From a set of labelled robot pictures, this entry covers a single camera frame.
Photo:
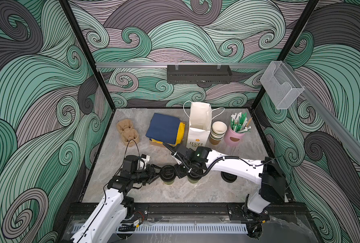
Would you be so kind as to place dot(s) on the navy blue napkin stack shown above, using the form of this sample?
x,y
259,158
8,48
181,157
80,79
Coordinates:
x,y
163,128

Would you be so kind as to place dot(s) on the brown pulp cup carrier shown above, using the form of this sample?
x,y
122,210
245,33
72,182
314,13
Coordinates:
x,y
127,131

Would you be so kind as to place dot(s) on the green wrapped straw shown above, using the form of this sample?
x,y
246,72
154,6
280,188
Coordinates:
x,y
242,121

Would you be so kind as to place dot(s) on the white slotted cable duct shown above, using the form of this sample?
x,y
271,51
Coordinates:
x,y
224,228

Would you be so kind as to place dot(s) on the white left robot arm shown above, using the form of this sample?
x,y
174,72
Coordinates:
x,y
115,206

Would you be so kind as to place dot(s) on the stack of black lids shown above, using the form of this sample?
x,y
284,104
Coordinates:
x,y
227,177

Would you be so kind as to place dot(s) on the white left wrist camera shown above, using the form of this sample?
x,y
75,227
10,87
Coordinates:
x,y
143,161

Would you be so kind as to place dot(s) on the pink straw holder cup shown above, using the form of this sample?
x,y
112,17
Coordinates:
x,y
232,138

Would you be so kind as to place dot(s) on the clear acrylic wall holder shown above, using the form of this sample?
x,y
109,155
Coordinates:
x,y
282,84

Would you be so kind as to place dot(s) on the white wrapped straw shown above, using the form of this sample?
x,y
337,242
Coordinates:
x,y
233,122

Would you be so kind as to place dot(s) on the brown cardboard napkin box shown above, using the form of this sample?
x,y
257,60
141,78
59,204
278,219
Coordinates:
x,y
156,143

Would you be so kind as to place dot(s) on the white paper takeout bag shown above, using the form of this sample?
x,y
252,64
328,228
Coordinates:
x,y
200,117

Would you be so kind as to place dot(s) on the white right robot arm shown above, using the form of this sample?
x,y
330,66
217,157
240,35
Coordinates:
x,y
267,174

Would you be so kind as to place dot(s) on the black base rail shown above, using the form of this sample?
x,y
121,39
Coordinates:
x,y
233,211

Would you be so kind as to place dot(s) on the stack of paper cups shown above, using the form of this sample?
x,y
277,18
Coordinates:
x,y
217,132

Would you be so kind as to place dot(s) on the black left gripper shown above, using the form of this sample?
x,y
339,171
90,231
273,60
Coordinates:
x,y
150,172

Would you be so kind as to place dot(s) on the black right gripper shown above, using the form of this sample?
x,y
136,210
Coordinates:
x,y
178,172

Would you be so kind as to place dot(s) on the black wall shelf tray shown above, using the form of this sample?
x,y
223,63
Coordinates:
x,y
199,74

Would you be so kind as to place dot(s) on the green paper coffee cup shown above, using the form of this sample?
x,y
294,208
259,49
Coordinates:
x,y
193,181

